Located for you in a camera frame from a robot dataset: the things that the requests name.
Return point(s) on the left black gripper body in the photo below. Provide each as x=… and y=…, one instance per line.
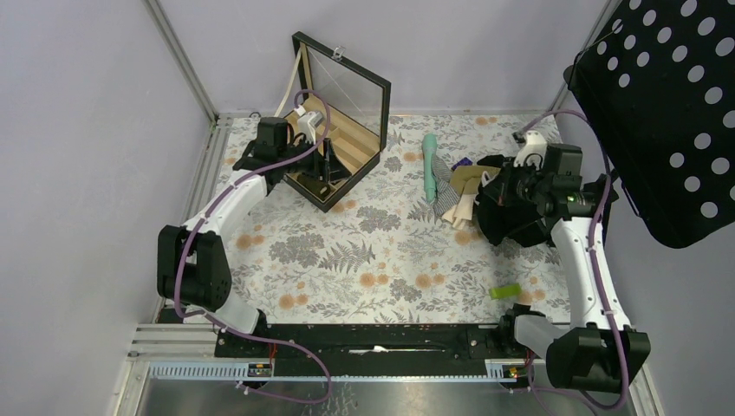
x=312, y=165

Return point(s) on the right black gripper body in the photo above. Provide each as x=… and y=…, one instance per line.
x=519, y=184

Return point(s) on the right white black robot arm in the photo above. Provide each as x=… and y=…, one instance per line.
x=600, y=351

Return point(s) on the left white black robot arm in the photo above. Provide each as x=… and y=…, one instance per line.
x=192, y=265

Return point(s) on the black cloth pile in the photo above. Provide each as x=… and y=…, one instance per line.
x=521, y=224

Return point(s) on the tan beige cloth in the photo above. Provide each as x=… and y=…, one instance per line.
x=465, y=180

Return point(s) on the purple small cloth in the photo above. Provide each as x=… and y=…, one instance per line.
x=462, y=162

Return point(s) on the black wooden compartment box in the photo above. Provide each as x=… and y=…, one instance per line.
x=357, y=101

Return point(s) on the grey striped cloth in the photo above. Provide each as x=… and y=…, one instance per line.
x=446, y=196

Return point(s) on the black tripod stand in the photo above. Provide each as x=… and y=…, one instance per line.
x=608, y=183

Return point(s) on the green small block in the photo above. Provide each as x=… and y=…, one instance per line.
x=506, y=291

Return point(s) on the mint green rolled cloth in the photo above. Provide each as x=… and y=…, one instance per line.
x=429, y=147

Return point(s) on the floral patterned table mat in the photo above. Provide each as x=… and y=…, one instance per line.
x=380, y=255

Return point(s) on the black perforated panel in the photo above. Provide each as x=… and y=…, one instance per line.
x=657, y=86

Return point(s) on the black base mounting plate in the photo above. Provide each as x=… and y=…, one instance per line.
x=373, y=351

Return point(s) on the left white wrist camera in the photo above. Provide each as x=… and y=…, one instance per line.
x=308, y=122

